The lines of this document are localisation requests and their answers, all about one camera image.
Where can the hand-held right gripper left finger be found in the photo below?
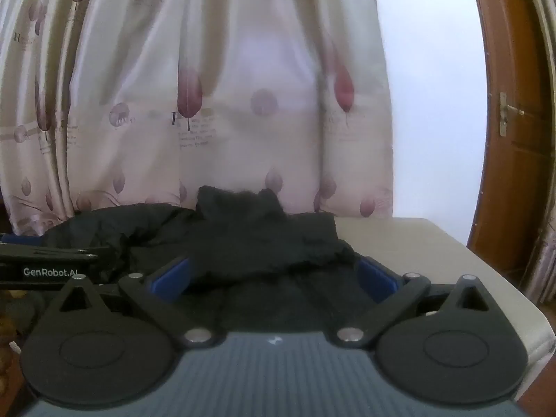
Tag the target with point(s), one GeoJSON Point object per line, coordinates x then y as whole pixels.
{"type": "Point", "coordinates": [170, 279]}

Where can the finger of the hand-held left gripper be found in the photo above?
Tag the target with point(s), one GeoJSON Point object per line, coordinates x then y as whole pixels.
{"type": "Point", "coordinates": [52, 253]}

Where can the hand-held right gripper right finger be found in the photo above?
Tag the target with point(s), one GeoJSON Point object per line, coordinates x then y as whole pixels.
{"type": "Point", "coordinates": [377, 279]}

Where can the black garment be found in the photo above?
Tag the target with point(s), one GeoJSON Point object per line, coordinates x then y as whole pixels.
{"type": "Point", "coordinates": [260, 243]}

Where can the carved wooden furniture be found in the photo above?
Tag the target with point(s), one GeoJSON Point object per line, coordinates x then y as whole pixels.
{"type": "Point", "coordinates": [5, 356]}

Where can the pale striped curtain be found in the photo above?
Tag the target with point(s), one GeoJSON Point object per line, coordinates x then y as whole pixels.
{"type": "Point", "coordinates": [545, 260]}

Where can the brown wooden door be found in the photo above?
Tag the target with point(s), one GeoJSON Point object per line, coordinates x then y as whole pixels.
{"type": "Point", "coordinates": [521, 160]}

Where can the cream leaf-print curtain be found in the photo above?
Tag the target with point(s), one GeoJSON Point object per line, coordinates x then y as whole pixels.
{"type": "Point", "coordinates": [239, 74]}

